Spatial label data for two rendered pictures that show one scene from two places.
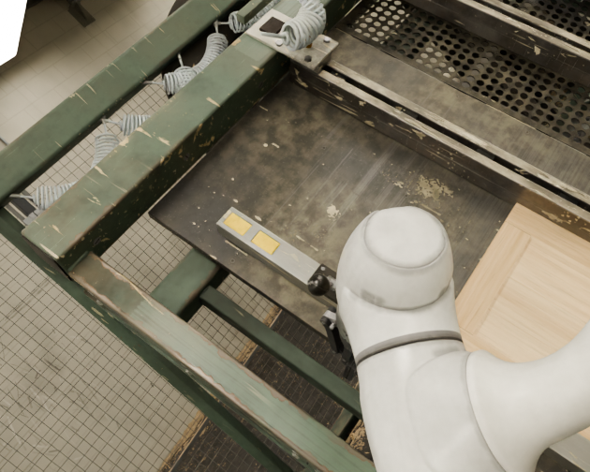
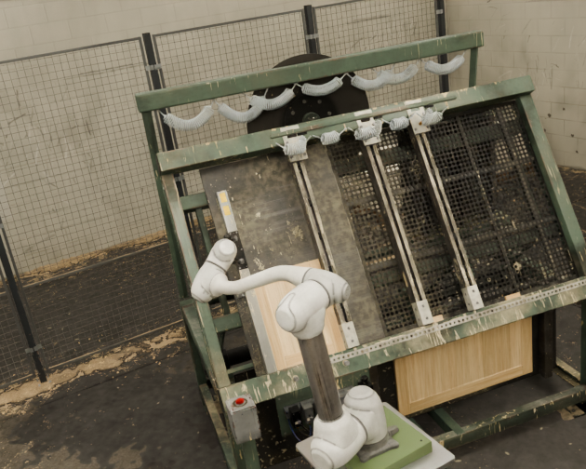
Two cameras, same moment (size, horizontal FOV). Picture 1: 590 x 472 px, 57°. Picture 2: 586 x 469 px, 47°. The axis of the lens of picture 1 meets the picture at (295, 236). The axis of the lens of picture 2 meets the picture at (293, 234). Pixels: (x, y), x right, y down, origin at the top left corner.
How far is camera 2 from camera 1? 240 cm
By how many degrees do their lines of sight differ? 11
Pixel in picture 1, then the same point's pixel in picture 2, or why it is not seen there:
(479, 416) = (212, 280)
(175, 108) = (233, 142)
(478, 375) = (218, 275)
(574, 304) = not seen: hidden behind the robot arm
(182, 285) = (193, 202)
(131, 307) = (172, 200)
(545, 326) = not seen: hidden behind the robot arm
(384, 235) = (222, 245)
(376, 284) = (216, 251)
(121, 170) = (199, 154)
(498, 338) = (270, 291)
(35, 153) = (177, 99)
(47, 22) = not seen: outside the picture
